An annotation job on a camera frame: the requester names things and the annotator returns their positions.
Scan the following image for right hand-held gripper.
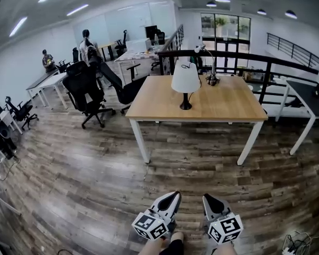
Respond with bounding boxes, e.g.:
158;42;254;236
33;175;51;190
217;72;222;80
202;193;244;245

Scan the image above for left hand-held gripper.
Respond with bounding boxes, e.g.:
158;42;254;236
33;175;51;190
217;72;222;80
131;191;182;241

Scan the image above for white shade table lamp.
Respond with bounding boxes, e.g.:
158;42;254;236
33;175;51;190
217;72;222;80
171;61;203;111

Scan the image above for person's left forearm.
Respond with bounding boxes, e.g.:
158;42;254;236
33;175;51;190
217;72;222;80
138;237;173;255

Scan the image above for person's right forearm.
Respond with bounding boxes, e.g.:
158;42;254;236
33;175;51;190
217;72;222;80
209;243;235;255

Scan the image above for silver gooseneck desk lamp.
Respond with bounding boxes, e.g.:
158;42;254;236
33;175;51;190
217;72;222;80
193;44;221;86

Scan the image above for person's black clothing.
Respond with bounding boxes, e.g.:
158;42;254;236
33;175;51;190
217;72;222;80
170;232;185;255

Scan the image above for wooden table with white legs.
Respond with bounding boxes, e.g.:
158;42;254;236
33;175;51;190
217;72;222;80
124;74;269;166

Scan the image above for reclined black office chair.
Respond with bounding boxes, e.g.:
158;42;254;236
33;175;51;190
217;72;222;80
99;62;150;114

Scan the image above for cardboard boxes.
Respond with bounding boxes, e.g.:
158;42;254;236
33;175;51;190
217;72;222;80
242;70;267;81

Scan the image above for black desk with white legs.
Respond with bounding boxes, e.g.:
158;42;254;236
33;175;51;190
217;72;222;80
274;79;319;156

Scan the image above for large black office chair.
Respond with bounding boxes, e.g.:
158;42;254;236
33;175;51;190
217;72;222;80
62;61;116;130

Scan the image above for long white patterned table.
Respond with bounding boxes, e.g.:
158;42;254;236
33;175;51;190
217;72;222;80
114;49;161;86

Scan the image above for black metal railing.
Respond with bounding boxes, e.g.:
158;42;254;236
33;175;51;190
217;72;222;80
157;49;319;129

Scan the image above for black panel stair railing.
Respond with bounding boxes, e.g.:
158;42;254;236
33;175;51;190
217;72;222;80
159;23;185;76

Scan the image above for white box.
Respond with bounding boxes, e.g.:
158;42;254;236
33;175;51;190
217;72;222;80
125;38;153;53

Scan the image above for black high-back office chair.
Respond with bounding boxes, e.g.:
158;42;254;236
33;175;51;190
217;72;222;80
114;30;129;57

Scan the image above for white top desk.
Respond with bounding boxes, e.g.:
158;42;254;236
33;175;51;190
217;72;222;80
38;72;70;111

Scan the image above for black framed glass door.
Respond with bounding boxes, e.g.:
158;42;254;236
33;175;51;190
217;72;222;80
200;12;251;75

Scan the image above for small black mesh office chair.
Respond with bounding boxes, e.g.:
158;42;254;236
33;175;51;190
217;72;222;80
4;96;40;131

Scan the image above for black monitor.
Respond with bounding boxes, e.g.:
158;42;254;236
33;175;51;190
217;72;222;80
145;25;158;40

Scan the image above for black top desk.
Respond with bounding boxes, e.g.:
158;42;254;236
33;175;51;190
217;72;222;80
26;69;61;108

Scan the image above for small white desk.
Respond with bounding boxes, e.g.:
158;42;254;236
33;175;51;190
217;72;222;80
0;109;24;135

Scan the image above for white power strip with cables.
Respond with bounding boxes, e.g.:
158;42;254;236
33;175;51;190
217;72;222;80
282;230;313;255

